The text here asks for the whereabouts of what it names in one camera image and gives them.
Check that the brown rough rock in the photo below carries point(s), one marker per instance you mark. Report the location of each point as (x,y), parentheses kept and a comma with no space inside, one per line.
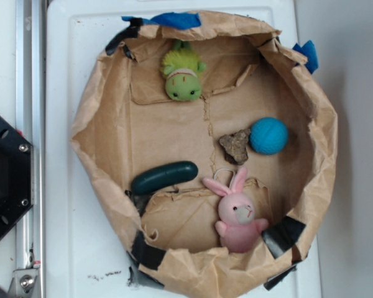
(235,146)

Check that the dark green toy cucumber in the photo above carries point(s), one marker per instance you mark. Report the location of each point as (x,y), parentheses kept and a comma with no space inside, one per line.
(163,176)

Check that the brown paper bag bin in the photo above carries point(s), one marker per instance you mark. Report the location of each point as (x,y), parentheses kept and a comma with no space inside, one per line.
(126,124)

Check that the aluminium frame rail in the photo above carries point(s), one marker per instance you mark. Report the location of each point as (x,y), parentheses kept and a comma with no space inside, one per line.
(31,18)

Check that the white plastic tray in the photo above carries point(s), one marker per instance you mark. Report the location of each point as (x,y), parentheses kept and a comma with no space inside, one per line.
(83,255)

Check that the blue rubber ball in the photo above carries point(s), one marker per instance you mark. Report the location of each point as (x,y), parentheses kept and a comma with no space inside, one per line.
(268,136)

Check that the pink plush bunny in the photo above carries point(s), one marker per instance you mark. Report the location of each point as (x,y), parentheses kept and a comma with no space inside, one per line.
(237,226)

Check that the green plush animal toy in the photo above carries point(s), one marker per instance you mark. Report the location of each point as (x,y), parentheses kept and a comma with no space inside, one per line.
(181,68)

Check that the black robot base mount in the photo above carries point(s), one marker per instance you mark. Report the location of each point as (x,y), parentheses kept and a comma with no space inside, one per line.
(15,177)

